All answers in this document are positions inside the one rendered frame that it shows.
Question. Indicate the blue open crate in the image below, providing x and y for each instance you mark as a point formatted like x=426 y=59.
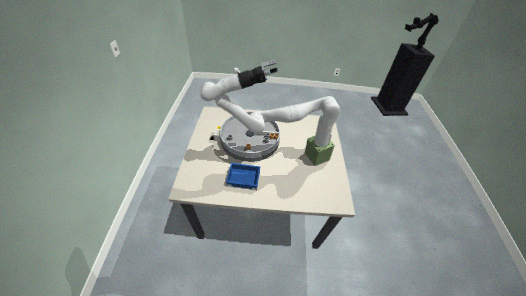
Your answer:
x=243 y=175

